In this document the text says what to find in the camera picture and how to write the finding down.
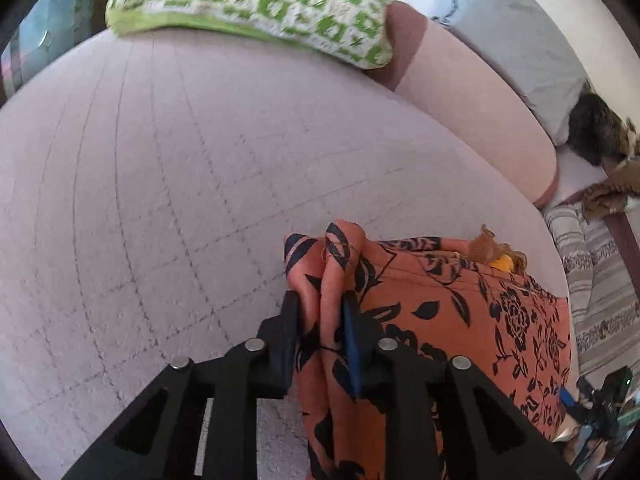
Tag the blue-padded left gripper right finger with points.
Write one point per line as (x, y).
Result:
(365, 363)

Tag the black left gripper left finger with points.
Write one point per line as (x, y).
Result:
(277, 360)

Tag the orange floral black-print garment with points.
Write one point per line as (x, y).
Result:
(442, 298)

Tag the striped grey white blanket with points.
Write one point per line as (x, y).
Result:
(600, 258)

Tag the pink quilted bed cover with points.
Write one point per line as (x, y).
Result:
(147, 187)

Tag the brown crumpled cloth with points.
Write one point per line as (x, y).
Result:
(618, 193)

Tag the pink long bolster pillow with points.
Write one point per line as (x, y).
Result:
(440, 75)

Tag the green white patterned pillow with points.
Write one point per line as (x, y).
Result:
(354, 31)

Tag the grey blue pillow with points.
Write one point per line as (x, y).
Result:
(524, 46)

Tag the stained glass window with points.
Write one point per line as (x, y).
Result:
(50, 28)

